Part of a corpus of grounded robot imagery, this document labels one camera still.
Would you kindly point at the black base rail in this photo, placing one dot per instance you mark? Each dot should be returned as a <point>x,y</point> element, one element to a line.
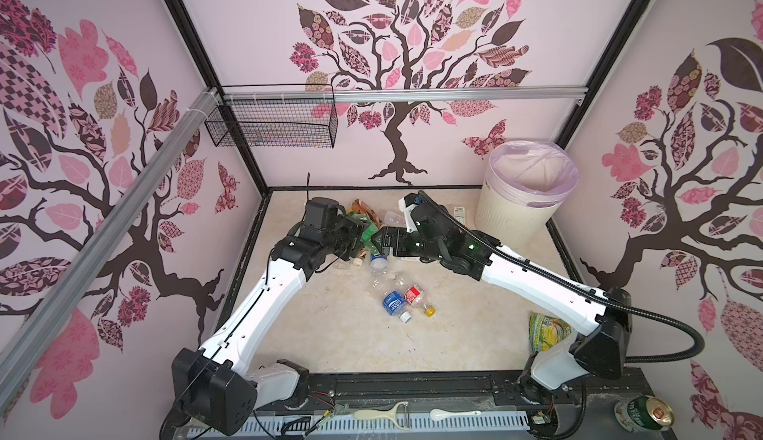
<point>417,386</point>

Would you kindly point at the clear bottle red cap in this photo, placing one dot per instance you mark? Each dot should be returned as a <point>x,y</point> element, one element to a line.
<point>394,219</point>

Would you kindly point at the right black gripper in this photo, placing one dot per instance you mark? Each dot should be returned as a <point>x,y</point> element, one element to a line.
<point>398,234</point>

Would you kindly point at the green beverage can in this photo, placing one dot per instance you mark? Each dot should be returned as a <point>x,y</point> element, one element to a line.
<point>644,414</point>

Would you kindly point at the white red label bottle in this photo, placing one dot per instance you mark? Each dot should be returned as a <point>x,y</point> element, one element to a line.
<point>460,214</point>

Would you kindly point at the clear crushed bottle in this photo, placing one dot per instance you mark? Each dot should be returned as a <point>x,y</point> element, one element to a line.
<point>383,286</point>

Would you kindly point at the red label yellow cap bottle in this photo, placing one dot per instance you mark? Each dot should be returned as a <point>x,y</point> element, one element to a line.
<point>415,297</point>

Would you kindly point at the aluminium frame bar left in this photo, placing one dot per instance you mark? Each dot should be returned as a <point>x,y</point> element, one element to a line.
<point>36,334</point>

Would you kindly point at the green snack packet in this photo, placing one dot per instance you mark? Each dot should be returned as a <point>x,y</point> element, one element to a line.
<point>545,332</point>

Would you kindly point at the blue cap small water bottle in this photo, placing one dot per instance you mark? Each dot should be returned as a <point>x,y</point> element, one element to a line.
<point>379,265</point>

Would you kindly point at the cream vegetable peeler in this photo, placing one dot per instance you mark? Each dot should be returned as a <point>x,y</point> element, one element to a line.
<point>398,415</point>

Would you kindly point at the aluminium frame bar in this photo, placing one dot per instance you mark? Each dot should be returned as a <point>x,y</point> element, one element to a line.
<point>405,95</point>
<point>36,334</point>

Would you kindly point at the white slotted cable duct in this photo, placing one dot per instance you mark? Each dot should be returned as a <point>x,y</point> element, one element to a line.
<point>347,424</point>

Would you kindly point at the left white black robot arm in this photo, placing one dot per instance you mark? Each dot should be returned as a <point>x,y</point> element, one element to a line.
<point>290,264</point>

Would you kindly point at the blue label crushed bottle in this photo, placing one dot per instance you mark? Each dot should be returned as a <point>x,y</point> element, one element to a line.
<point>396,306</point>

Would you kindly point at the green plastic soda bottle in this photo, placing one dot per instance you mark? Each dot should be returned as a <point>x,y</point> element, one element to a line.
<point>370,229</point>

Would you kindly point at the aluminium frame bar back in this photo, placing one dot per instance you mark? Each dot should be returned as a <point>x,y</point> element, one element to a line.
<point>405,95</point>

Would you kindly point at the white plastic spoon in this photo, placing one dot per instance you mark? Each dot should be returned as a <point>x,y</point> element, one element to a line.
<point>440,415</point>

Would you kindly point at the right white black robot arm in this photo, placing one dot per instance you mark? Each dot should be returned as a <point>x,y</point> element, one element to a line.
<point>600,326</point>

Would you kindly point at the cream trash bin purple liner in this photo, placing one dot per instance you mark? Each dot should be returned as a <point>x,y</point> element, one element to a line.
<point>525,183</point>

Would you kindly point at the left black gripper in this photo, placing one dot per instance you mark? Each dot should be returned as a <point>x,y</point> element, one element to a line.
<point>356,227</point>

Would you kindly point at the black wire wall basket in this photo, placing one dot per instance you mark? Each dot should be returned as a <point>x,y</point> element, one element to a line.
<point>276,116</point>

